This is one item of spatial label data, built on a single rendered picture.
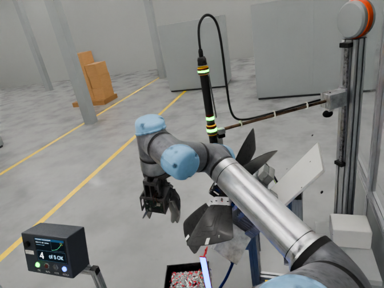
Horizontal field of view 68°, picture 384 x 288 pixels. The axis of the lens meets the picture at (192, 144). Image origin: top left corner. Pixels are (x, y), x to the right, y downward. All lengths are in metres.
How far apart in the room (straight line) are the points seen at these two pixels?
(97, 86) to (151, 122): 8.82
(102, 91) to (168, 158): 8.82
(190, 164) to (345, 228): 1.11
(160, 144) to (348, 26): 1.09
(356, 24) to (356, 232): 0.93
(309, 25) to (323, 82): 1.22
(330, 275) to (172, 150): 0.36
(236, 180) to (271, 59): 6.17
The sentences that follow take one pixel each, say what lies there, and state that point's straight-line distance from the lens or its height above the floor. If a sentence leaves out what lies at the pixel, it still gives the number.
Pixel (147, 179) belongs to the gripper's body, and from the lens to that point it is 0.76.
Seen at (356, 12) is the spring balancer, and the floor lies 1.91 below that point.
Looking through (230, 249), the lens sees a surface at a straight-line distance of 1.44.
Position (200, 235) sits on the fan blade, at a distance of 1.28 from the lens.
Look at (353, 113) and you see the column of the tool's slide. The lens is 1.59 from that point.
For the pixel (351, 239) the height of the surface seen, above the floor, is 0.92.
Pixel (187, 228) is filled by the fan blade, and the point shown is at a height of 0.97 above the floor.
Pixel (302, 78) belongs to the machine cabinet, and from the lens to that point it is 6.85.
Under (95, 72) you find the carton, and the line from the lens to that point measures 9.34.
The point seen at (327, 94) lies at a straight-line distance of 1.48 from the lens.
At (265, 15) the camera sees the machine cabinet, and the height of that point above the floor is 1.81.
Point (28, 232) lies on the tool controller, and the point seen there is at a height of 1.25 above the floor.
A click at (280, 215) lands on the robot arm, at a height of 1.62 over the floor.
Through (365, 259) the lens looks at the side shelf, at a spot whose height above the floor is 0.86.
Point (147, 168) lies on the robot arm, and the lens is 0.74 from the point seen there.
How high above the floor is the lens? 2.00
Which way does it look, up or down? 23 degrees down
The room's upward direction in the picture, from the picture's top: 10 degrees counter-clockwise
